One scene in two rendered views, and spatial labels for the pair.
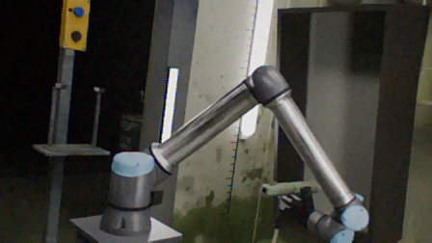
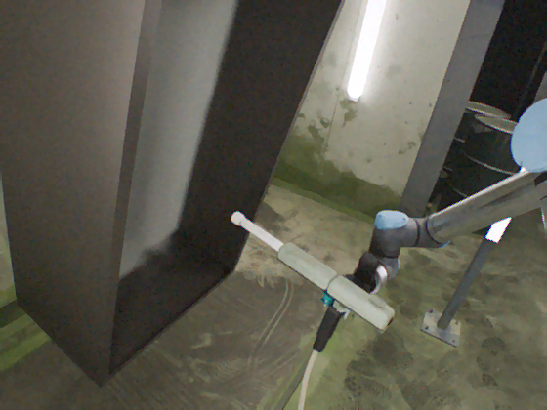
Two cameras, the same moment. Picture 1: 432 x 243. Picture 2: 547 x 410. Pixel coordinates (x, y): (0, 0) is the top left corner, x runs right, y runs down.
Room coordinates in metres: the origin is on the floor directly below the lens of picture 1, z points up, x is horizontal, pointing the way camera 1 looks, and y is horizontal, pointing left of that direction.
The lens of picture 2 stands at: (2.26, 0.19, 1.34)
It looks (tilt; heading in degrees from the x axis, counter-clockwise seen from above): 29 degrees down; 249
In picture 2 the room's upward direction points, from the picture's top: 10 degrees clockwise
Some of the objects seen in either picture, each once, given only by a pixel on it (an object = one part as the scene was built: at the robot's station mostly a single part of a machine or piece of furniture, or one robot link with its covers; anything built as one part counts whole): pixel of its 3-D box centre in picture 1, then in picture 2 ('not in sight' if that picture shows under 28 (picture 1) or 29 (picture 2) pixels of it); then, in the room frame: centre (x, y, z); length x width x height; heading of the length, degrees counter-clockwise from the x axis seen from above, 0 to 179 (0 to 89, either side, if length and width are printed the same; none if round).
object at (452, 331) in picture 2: not in sight; (441, 326); (0.81, -0.76, 0.01); 0.20 x 0.20 x 0.01; 44
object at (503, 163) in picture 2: not in sight; (487, 176); (-0.34, -1.79, 0.44); 0.59 x 0.58 x 0.89; 58
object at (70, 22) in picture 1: (74, 23); not in sight; (2.21, 0.79, 1.42); 0.12 x 0.06 x 0.26; 134
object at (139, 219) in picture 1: (127, 214); not in sight; (1.54, 0.29, 0.69); 0.19 x 0.19 x 0.10
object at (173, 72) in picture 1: (167, 121); not in sight; (2.42, 0.29, 0.96); 0.06 x 0.02 x 0.63; 134
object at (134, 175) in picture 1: (132, 177); not in sight; (1.55, 0.29, 0.83); 0.17 x 0.15 x 0.18; 173
